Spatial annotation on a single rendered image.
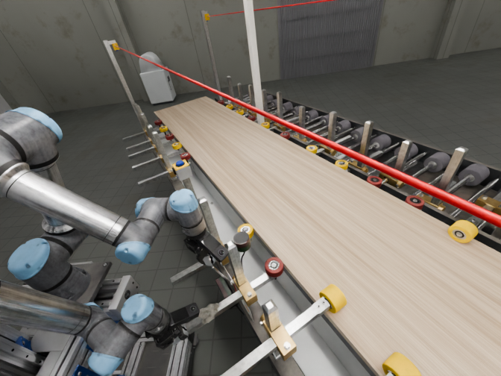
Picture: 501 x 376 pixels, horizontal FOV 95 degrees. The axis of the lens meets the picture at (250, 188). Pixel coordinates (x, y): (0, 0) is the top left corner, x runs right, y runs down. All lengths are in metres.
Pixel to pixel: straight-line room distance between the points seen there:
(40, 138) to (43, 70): 8.43
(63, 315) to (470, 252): 1.40
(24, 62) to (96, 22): 2.49
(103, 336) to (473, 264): 1.28
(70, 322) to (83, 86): 8.20
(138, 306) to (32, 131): 0.53
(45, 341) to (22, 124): 0.77
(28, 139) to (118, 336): 0.55
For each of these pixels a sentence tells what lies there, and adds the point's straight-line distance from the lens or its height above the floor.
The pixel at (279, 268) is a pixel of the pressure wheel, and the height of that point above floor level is 0.91.
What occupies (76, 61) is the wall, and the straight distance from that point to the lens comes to 8.61.
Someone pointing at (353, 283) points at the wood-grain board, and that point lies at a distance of 1.04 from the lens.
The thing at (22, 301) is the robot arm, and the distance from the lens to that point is 0.75.
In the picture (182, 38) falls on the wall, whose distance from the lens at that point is 7.35.
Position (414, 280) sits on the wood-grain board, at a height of 0.90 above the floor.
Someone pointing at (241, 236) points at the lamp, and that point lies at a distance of 0.87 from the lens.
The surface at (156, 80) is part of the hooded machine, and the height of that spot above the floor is 0.59.
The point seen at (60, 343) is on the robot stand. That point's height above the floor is 0.95.
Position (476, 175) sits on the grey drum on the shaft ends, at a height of 0.83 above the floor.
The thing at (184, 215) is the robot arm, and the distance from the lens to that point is 0.72.
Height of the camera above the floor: 1.79
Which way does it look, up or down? 38 degrees down
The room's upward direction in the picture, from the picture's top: 10 degrees counter-clockwise
